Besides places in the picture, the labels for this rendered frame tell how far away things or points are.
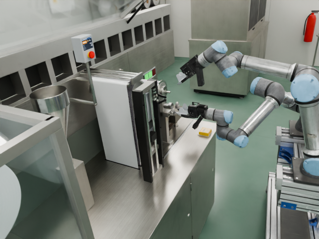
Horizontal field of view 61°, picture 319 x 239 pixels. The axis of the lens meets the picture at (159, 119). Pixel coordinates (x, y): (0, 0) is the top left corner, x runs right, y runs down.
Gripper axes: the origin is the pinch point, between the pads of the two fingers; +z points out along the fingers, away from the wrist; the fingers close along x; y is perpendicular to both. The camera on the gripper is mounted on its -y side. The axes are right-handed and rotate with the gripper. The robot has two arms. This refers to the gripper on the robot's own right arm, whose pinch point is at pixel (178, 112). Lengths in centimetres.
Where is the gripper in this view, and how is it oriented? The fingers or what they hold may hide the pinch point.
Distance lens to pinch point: 179.6
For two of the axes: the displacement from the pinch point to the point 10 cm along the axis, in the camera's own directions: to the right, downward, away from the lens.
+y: -0.8, -8.7, -4.8
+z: -8.8, -1.6, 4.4
